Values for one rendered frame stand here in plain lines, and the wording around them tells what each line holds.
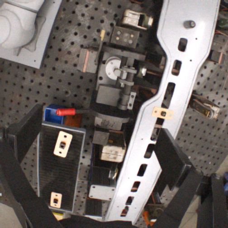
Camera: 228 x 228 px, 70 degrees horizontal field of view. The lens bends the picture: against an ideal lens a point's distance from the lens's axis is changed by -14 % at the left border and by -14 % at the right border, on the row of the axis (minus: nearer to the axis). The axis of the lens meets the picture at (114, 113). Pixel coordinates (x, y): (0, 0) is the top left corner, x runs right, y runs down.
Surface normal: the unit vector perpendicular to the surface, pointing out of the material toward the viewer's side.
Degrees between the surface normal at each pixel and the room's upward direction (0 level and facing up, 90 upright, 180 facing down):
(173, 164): 90
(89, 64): 0
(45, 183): 0
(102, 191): 0
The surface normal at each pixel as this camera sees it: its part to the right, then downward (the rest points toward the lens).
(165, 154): -0.97, -0.19
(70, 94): 0.05, 0.36
